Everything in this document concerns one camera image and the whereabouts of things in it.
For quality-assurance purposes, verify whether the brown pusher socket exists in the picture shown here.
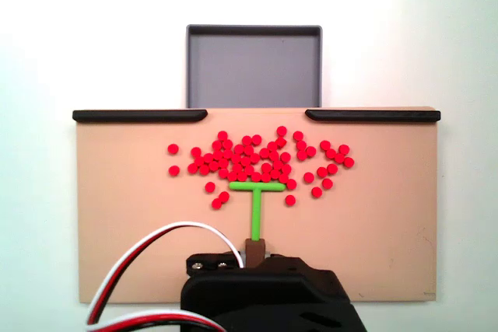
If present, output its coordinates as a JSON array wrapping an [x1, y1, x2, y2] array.
[[244, 237, 267, 270]]

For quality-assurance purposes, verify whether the green T-shaped pusher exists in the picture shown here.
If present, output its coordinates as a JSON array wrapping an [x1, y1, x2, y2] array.
[[228, 181, 288, 242]]

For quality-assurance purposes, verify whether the tan flat board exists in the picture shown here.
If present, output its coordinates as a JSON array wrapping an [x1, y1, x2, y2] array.
[[73, 106, 439, 305]]

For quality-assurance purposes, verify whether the grey plastic tray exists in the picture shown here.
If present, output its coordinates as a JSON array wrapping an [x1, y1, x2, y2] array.
[[185, 24, 324, 110]]

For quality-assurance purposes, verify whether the white red black cable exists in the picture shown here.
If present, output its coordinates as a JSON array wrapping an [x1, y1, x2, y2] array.
[[86, 221, 246, 332]]

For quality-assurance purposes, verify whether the black edge rail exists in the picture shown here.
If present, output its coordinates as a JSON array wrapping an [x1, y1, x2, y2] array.
[[304, 109, 442, 124], [72, 109, 209, 124]]

